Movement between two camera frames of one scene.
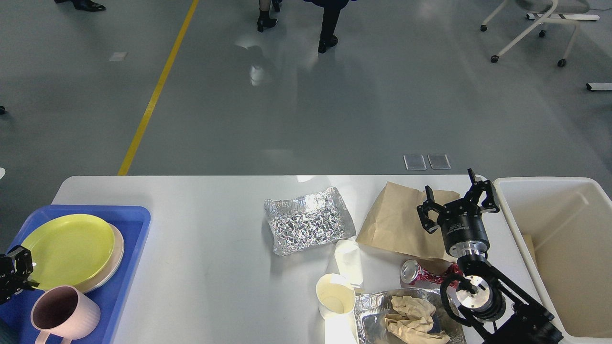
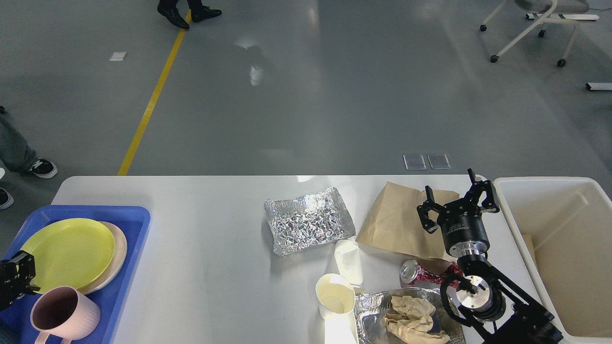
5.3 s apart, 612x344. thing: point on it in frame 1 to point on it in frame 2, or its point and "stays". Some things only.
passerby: (87, 5) to (168, 9)
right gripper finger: (490, 204) stays
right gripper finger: (430, 225) stays
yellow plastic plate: (69, 250) stays
